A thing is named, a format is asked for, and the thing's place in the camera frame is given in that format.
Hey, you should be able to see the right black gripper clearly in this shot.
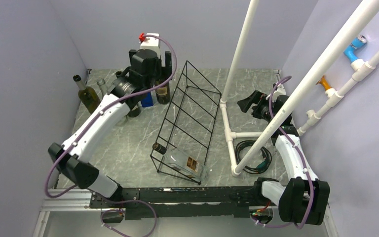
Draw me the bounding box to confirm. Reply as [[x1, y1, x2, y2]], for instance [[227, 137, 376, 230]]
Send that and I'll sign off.
[[237, 90, 277, 122]]

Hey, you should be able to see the dark labelled wine bottle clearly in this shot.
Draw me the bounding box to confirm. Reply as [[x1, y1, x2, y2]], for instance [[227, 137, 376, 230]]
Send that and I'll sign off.
[[155, 83, 171, 105]]

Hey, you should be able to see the clear square liquor bottle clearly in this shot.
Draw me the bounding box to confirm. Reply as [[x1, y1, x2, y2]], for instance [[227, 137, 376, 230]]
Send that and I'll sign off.
[[152, 143, 207, 182]]

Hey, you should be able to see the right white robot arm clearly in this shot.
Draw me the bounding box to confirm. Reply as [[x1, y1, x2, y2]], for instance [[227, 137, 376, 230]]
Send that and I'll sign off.
[[246, 116, 330, 225]]

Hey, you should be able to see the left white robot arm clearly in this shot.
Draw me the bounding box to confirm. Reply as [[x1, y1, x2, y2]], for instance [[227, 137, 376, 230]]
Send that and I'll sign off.
[[48, 49, 162, 207]]

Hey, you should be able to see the dark green wine bottle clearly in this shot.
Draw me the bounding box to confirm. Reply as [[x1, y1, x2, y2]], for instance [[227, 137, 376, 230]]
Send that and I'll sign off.
[[115, 70, 141, 118]]

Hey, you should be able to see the blue square glass bottle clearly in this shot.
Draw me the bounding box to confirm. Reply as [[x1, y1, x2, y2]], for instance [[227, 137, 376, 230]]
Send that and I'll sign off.
[[141, 92, 154, 108]]

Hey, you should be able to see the clear empty glass bottle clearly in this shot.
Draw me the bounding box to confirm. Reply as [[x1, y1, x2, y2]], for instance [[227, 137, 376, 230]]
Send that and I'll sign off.
[[97, 78, 108, 99]]

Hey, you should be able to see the green wine bottle far left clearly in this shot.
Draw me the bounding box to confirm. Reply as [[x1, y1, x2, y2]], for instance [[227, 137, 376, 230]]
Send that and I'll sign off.
[[73, 75, 101, 114]]

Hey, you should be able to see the orange pipe fitting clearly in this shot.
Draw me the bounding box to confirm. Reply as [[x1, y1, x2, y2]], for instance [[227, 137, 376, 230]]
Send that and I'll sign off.
[[316, 75, 332, 91]]

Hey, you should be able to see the blue pipe fitting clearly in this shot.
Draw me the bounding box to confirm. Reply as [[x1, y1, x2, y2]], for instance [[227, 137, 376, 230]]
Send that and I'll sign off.
[[343, 35, 367, 63]]

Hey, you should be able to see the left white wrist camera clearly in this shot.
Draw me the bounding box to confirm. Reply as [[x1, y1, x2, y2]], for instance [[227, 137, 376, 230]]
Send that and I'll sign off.
[[139, 33, 160, 51]]

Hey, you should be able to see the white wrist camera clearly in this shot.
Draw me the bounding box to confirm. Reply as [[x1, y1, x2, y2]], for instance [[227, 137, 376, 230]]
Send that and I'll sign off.
[[139, 33, 160, 51], [273, 85, 286, 98]]

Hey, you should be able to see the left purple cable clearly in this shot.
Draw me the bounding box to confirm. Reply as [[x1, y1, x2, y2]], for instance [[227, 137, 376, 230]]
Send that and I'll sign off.
[[44, 33, 178, 237]]

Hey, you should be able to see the purple cable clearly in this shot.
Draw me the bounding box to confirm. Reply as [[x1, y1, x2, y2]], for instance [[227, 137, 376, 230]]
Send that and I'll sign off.
[[44, 33, 178, 237], [249, 76, 315, 230]]

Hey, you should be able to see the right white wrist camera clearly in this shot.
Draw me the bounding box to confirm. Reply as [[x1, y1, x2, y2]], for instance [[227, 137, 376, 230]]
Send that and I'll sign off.
[[273, 85, 286, 98]]

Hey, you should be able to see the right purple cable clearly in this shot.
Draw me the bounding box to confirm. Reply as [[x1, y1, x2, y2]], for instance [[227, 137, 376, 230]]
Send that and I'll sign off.
[[249, 76, 315, 230]]

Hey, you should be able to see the black coiled cable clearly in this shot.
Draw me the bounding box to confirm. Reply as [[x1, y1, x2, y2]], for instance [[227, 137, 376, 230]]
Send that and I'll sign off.
[[234, 140, 273, 175]]

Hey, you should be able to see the black wire wine rack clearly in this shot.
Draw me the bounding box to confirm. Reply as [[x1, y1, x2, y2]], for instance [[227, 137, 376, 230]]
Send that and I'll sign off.
[[150, 61, 222, 185]]

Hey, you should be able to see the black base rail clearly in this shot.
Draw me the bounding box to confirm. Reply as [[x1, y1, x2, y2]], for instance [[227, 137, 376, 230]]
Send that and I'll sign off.
[[89, 186, 269, 220]]

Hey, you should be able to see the white PVC pipe frame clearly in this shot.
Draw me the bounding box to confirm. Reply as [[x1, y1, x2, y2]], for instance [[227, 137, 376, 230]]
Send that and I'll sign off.
[[220, 0, 379, 177]]

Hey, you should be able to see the aluminium frame rail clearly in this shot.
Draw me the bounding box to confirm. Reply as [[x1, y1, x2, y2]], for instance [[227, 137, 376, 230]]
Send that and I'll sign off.
[[32, 188, 94, 237]]

